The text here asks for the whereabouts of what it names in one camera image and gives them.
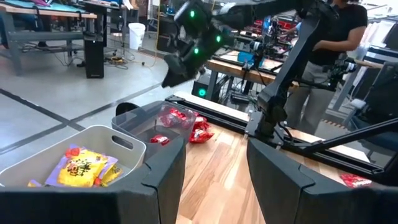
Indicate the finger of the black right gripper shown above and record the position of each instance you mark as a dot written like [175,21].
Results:
[174,76]

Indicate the yellow Sour Patch packet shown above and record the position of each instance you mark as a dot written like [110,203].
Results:
[81,169]
[33,183]

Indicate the white trash bin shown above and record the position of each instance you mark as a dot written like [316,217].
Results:
[136,35]

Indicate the white plastic bin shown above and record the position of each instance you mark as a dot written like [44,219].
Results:
[93,137]

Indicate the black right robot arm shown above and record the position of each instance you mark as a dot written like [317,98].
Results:
[289,68]

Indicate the wooden top workbench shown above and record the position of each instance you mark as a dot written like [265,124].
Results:
[230,69]

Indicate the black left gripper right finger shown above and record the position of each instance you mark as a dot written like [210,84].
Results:
[280,193]

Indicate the black office chair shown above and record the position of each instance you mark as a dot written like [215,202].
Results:
[382,93]

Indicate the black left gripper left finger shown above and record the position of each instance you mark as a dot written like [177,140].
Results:
[155,193]

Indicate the red Skittles packet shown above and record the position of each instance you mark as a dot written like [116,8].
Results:
[175,115]
[160,140]
[354,180]
[201,136]
[200,123]

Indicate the black computer tower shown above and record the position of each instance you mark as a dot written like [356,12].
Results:
[94,59]

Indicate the yellow candy packet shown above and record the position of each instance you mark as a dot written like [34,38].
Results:
[113,174]

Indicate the black equipment case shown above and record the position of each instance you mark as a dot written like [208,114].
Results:
[164,40]

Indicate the person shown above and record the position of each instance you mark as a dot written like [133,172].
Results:
[339,31]

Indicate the black computer with green light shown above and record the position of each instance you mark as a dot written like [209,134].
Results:
[202,91]

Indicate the dark grey translucent bin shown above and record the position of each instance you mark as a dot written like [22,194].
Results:
[140,124]

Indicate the black aluminium table frame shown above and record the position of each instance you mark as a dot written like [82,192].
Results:
[217,115]

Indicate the grey workbench with teal mat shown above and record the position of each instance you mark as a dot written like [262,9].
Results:
[46,35]

